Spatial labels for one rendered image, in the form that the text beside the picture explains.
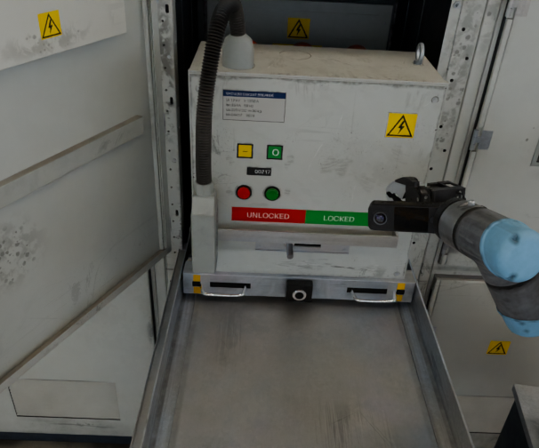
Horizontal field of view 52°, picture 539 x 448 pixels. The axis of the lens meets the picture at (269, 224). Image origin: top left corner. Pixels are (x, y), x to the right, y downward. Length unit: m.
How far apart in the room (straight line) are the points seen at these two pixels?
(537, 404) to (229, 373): 0.69
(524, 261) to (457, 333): 0.97
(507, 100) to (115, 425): 1.55
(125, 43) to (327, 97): 0.43
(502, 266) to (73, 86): 0.81
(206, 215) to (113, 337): 0.75
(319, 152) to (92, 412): 1.25
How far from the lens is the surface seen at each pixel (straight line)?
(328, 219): 1.21
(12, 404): 2.07
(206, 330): 1.26
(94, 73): 1.17
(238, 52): 1.09
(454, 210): 0.86
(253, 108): 1.09
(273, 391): 1.15
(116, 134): 1.22
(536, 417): 1.39
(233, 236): 1.18
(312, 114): 1.10
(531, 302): 0.85
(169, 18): 1.26
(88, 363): 1.83
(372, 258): 1.28
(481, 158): 1.41
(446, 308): 1.66
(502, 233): 0.78
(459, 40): 1.31
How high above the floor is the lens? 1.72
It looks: 33 degrees down
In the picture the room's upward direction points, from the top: 3 degrees clockwise
